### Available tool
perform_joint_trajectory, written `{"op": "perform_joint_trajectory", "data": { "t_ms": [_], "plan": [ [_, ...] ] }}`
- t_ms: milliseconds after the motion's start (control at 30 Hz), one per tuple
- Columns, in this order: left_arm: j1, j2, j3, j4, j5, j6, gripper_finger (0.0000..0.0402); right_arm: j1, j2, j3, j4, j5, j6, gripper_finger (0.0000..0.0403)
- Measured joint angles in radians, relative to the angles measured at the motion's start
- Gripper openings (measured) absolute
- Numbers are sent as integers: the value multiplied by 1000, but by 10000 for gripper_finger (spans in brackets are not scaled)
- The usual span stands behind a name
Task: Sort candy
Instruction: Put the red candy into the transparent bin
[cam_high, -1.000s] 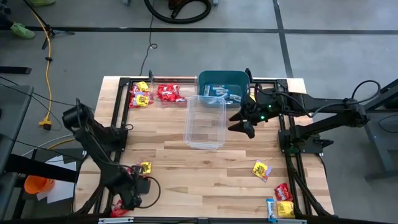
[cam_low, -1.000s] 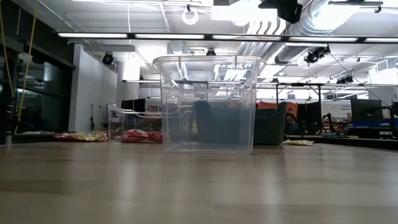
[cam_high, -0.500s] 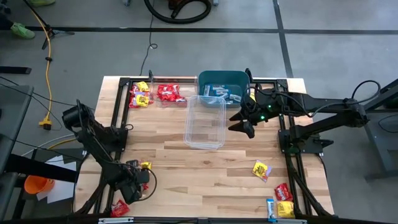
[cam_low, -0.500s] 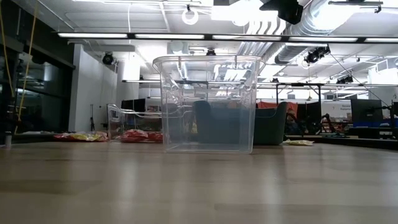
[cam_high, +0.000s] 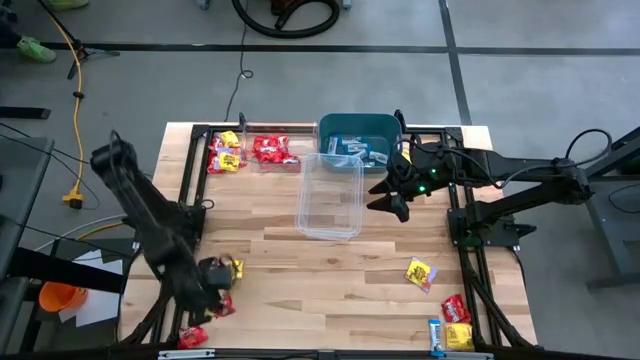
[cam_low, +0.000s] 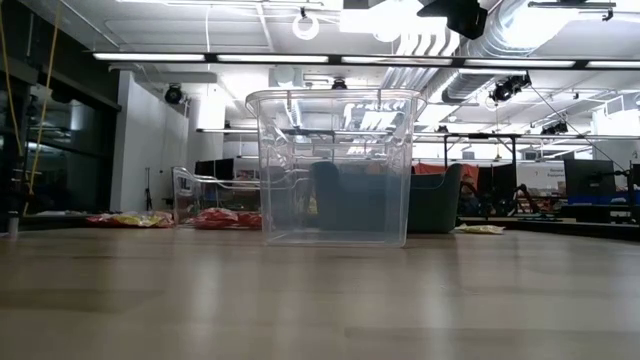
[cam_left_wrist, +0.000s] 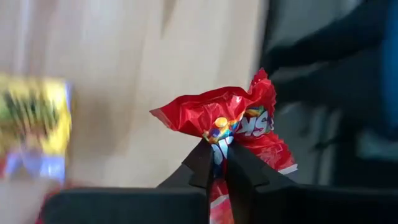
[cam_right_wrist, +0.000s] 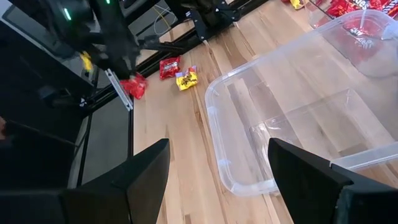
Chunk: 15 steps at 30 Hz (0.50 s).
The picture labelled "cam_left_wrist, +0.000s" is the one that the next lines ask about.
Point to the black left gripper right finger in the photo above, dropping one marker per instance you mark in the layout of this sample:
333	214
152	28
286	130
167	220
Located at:
311	208

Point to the red Skittles candy pack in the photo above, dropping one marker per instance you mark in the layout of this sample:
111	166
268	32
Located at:
217	105

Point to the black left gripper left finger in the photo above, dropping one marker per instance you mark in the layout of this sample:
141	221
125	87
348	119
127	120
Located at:
124	208

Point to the yellow Sour Patch candy pack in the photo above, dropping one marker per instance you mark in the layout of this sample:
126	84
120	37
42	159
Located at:
34	118

